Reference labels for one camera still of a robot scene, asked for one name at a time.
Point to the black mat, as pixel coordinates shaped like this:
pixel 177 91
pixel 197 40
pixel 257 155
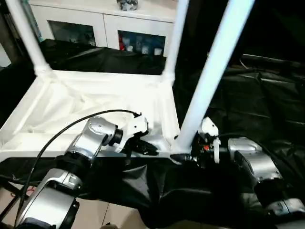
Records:
pixel 250 107

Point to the shiny object on cabinet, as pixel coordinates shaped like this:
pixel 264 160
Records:
pixel 127 4

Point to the white plastic table top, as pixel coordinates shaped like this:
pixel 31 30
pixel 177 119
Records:
pixel 95 90

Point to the small white jar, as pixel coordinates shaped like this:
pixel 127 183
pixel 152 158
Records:
pixel 129 48
pixel 145 49
pixel 156 51

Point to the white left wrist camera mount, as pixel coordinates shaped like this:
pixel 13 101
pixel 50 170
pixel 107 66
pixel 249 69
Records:
pixel 135 126

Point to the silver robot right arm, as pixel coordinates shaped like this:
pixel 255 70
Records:
pixel 257 162

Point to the blue and white box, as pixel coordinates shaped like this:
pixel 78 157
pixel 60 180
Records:
pixel 36 28

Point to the black backdrop cloth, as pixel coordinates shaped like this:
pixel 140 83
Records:
pixel 274 26

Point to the small red bottle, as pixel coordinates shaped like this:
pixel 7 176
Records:
pixel 121 43

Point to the white plastic table leg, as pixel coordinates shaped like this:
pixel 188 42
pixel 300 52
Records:
pixel 214 66
pixel 176 38
pixel 28 35

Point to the white cabinet with glass doors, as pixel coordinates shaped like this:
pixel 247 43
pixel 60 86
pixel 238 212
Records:
pixel 104 21

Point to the black metal frame bars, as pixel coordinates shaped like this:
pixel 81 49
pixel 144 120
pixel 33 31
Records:
pixel 12 193

